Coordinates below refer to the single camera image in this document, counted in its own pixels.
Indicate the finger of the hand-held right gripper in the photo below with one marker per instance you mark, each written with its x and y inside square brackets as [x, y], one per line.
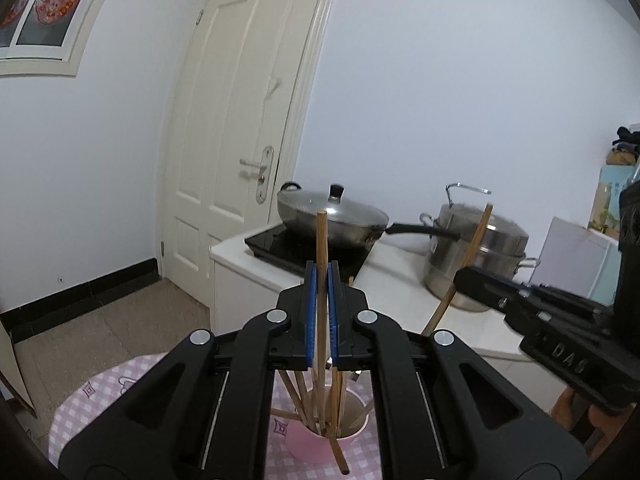
[565, 360]
[540, 302]

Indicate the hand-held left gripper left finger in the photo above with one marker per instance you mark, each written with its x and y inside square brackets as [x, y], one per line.
[310, 310]

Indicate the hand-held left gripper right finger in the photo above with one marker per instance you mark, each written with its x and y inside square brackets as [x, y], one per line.
[334, 310]

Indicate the long wooden chopstick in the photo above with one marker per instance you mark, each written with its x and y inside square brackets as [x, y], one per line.
[475, 240]
[322, 240]

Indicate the pile of wooden chopsticks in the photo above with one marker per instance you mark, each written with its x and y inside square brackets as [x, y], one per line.
[334, 400]

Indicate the pink paper cup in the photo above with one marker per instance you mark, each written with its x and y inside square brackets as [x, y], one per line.
[310, 452]

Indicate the pale green appliance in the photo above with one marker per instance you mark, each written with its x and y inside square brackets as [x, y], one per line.
[602, 275]

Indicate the white flat board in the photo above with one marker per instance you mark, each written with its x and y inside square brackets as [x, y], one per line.
[565, 250]

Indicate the stainless steel steamer pot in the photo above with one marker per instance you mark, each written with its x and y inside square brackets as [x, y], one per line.
[500, 250]

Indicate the black induction cooker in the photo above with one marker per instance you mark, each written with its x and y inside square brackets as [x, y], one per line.
[280, 247]

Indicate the glass jar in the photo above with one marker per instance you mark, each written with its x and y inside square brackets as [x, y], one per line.
[600, 207]

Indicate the white kitchen cabinet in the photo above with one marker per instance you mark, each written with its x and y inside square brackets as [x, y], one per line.
[400, 285]

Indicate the colourful cardboard box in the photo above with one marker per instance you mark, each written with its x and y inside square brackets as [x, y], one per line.
[612, 175]

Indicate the glass wok lid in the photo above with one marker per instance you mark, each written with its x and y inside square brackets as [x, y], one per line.
[350, 212]

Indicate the black cloth pile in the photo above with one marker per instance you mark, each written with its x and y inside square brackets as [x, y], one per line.
[627, 137]

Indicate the cream panelled door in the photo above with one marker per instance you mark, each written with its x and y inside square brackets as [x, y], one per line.
[225, 110]

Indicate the pink checked tablecloth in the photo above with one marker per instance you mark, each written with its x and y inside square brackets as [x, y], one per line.
[90, 410]

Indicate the beige board with brown edge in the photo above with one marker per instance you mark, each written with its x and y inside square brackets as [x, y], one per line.
[20, 375]

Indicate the white framed window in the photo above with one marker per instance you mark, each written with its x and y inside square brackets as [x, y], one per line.
[75, 55]

